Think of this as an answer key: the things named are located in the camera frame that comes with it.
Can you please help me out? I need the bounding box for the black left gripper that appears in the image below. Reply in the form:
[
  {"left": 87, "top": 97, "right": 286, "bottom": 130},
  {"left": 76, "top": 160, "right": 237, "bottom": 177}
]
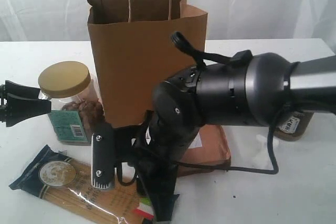
[{"left": 0, "top": 80, "right": 51, "bottom": 127}]

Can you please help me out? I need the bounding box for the copper stand-up pouch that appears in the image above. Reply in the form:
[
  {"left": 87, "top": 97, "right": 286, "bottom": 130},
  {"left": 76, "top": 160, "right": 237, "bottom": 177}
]
[{"left": 180, "top": 125, "right": 231, "bottom": 166}]

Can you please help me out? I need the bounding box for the spaghetti packet dark blue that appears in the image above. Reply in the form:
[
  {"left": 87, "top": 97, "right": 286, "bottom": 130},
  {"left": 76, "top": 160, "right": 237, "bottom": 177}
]
[{"left": 9, "top": 145, "right": 155, "bottom": 223}]

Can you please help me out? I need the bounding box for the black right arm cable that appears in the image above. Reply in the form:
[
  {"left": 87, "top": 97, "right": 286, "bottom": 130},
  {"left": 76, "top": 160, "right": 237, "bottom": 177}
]
[{"left": 115, "top": 31, "right": 301, "bottom": 187}]

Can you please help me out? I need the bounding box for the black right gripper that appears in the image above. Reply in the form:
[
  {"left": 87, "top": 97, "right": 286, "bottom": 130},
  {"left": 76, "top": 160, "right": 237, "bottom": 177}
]
[{"left": 91, "top": 108, "right": 200, "bottom": 223}]

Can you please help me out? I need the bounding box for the white backdrop curtain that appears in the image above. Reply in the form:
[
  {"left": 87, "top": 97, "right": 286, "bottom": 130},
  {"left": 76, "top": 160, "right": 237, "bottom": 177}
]
[{"left": 1, "top": 0, "right": 335, "bottom": 48}]

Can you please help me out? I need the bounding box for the brown paper bag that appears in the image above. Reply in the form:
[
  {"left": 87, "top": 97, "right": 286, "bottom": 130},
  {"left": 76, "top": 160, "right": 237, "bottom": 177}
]
[{"left": 87, "top": 0, "right": 208, "bottom": 127}]

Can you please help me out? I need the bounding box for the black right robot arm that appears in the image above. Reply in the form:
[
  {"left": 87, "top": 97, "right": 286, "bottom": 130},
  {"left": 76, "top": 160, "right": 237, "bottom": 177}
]
[{"left": 91, "top": 50, "right": 335, "bottom": 223}]

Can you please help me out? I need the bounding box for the clear jar gold lid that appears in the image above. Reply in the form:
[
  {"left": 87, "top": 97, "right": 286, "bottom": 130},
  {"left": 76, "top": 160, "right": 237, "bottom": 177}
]
[{"left": 37, "top": 60, "right": 104, "bottom": 146}]

